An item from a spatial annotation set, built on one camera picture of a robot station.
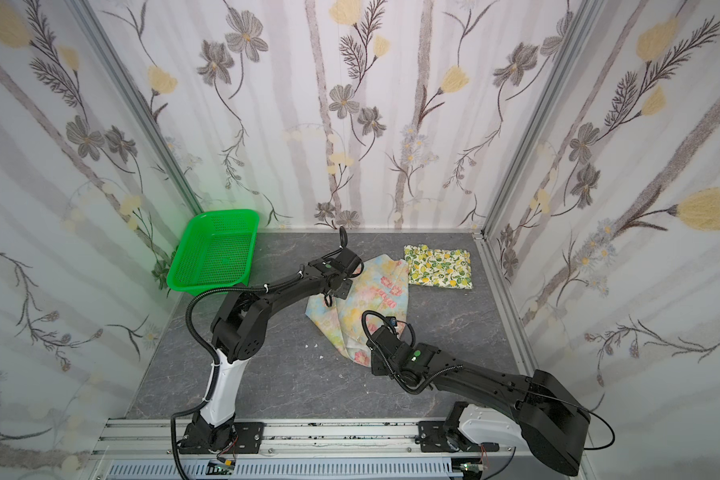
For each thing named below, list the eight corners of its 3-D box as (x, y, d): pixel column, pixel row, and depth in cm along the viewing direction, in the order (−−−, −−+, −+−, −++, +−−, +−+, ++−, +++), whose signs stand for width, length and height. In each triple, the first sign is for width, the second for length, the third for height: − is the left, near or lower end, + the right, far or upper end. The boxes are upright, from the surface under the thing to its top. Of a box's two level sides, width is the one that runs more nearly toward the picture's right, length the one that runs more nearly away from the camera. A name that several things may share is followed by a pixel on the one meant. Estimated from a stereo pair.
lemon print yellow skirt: (409, 291, 105) (410, 284, 102) (404, 250, 117) (405, 244, 114) (474, 291, 106) (478, 285, 102) (463, 251, 118) (466, 244, 115)
